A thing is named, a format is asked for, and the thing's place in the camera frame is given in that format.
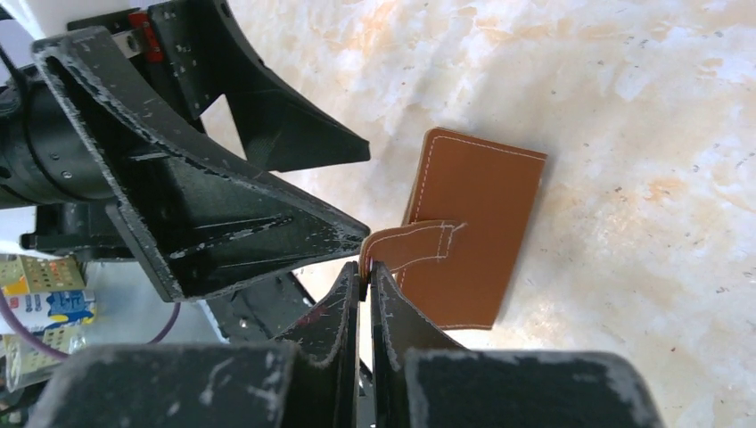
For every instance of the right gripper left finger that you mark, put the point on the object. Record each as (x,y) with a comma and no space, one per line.
(307,376)

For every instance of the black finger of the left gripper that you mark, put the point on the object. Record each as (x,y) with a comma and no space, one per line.
(200,220)

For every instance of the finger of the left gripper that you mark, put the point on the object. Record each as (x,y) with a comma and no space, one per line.
(205,55)

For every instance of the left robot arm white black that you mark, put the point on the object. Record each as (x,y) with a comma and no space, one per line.
(44,162)

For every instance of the brown leather card holder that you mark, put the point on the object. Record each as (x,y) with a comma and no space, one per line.
(455,251)

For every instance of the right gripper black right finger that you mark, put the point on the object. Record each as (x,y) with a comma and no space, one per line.
(424,378)

